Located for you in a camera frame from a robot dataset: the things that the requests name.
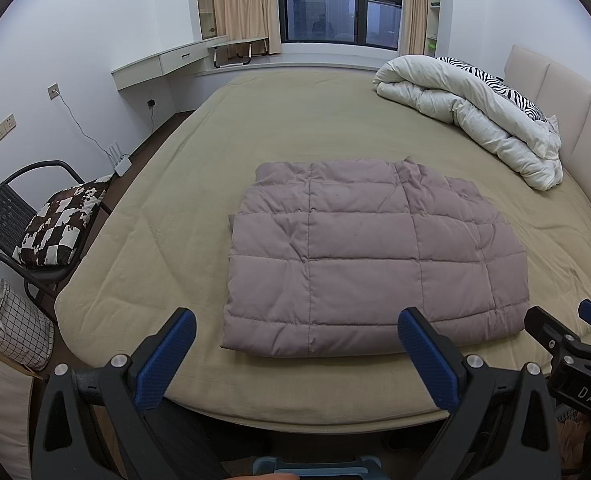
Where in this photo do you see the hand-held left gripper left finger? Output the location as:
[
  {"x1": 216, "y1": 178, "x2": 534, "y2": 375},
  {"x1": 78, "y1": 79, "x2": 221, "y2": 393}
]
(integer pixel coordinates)
[{"x1": 29, "y1": 307, "x2": 231, "y2": 480}]

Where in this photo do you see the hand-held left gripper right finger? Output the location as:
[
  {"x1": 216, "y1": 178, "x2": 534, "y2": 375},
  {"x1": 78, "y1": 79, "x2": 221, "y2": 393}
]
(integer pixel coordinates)
[{"x1": 397, "y1": 306, "x2": 562, "y2": 480}]

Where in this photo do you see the mauve quilted down jacket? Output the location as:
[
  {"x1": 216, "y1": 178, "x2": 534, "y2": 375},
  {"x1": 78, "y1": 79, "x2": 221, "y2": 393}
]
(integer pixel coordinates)
[{"x1": 219, "y1": 156, "x2": 532, "y2": 359}]

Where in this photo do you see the bed with beige sheet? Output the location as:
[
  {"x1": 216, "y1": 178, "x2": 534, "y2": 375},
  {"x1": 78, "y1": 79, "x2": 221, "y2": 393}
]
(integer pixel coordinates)
[{"x1": 55, "y1": 71, "x2": 591, "y2": 433}]

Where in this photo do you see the white grid laundry basket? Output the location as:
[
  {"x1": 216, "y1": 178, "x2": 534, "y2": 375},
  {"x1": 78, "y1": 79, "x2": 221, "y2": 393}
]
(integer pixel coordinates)
[{"x1": 0, "y1": 278, "x2": 55, "y2": 372}]

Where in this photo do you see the brown white patterned cushion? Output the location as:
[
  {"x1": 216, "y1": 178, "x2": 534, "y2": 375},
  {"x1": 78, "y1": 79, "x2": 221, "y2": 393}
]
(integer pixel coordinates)
[{"x1": 12, "y1": 176, "x2": 113, "y2": 267}]

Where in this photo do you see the white router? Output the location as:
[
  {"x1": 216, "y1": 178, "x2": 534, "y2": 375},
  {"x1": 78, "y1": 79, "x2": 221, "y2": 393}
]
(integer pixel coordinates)
[{"x1": 106, "y1": 142, "x2": 132, "y2": 177}]

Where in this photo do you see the beige padded headboard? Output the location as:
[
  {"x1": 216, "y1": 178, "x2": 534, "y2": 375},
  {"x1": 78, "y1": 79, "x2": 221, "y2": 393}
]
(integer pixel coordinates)
[{"x1": 504, "y1": 44, "x2": 591, "y2": 233}]

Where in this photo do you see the black metal chair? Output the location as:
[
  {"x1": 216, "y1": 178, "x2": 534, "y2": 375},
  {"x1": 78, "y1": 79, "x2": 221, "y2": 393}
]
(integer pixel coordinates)
[{"x1": 0, "y1": 160, "x2": 113, "y2": 311}]

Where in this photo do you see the white duvet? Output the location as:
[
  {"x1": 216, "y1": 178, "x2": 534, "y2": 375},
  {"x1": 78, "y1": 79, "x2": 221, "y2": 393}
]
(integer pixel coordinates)
[{"x1": 374, "y1": 55, "x2": 565, "y2": 192}]

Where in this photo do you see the zebra striped pillow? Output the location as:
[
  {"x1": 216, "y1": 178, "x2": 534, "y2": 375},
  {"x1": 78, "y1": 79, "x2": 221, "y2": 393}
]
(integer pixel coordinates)
[{"x1": 434, "y1": 56, "x2": 547, "y2": 122}]

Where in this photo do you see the white floating desk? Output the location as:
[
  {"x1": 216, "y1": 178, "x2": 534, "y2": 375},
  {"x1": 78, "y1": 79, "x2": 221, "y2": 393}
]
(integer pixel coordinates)
[{"x1": 111, "y1": 35, "x2": 228, "y2": 92}]

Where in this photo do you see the small folding table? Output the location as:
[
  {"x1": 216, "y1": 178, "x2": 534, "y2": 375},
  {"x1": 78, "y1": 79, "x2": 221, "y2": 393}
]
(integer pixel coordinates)
[{"x1": 208, "y1": 36, "x2": 269, "y2": 68}]

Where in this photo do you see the white built-in shelf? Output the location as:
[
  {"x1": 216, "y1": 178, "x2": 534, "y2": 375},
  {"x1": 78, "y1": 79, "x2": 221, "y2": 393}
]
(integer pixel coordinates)
[
  {"x1": 194, "y1": 0, "x2": 217, "y2": 41},
  {"x1": 425, "y1": 0, "x2": 442, "y2": 57}
]

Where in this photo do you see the beige curtain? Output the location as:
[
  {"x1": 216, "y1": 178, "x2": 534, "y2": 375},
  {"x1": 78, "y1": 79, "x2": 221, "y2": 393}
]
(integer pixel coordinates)
[
  {"x1": 210, "y1": 0, "x2": 282, "y2": 56},
  {"x1": 398, "y1": 0, "x2": 430, "y2": 57}
]

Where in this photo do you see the dark framed window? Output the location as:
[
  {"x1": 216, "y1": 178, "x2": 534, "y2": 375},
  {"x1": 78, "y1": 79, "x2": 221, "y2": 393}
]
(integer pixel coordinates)
[{"x1": 275, "y1": 0, "x2": 405, "y2": 51}]

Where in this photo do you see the white power cable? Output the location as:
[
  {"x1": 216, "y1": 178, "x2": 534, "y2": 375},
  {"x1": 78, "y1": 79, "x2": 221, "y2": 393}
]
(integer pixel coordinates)
[{"x1": 52, "y1": 92, "x2": 118, "y2": 153}]

